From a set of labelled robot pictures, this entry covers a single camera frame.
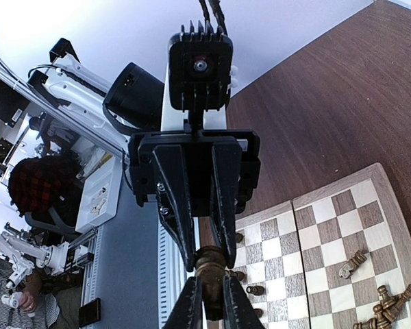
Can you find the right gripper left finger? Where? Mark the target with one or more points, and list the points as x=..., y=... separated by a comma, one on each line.
x=187, y=312

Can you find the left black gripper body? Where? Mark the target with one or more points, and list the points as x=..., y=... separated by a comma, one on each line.
x=198, y=155

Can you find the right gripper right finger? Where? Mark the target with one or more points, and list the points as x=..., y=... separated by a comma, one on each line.
x=238, y=313

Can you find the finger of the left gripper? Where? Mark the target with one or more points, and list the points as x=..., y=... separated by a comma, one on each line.
x=225, y=172
x=174, y=201

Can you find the dark pawn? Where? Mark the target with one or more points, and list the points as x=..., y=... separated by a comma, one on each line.
x=258, y=312
x=255, y=290

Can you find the dark rook chess piece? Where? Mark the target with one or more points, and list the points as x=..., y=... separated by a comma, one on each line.
x=210, y=269

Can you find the wooden chess board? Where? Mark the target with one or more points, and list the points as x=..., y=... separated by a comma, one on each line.
x=295, y=250

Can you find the dark pawn chess piece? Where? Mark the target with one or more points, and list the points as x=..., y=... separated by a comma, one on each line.
x=239, y=237

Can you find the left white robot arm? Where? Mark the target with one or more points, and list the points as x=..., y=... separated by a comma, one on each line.
x=114, y=111

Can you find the pile of dark chess pieces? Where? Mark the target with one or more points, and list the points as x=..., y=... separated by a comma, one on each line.
x=387, y=311

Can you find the white parts tray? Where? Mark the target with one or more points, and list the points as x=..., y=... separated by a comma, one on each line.
x=100, y=196

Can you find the person in plaid shirt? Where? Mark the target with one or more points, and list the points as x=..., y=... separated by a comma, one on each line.
x=37, y=184

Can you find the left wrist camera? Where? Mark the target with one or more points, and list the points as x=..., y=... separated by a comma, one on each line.
x=199, y=78

